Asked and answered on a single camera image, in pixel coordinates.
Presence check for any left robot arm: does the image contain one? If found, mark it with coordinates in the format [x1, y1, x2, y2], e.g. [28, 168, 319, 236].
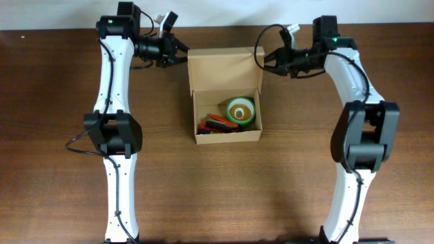
[83, 2, 189, 243]

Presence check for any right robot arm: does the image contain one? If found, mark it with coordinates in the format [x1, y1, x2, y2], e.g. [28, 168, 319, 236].
[256, 16, 400, 243]

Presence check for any brown cardboard box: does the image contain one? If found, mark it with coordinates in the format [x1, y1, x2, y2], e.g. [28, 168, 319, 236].
[187, 47, 264, 144]

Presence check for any small yellow tape roll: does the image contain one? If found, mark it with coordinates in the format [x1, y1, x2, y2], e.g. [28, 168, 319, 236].
[229, 104, 252, 122]

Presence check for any orange utility knife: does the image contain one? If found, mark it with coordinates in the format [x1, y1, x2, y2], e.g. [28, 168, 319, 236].
[197, 123, 220, 135]

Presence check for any green tape roll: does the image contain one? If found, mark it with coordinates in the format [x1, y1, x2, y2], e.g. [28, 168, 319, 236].
[226, 96, 256, 127]

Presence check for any black and orange stapler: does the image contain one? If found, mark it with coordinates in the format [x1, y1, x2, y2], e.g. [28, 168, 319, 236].
[205, 115, 239, 133]

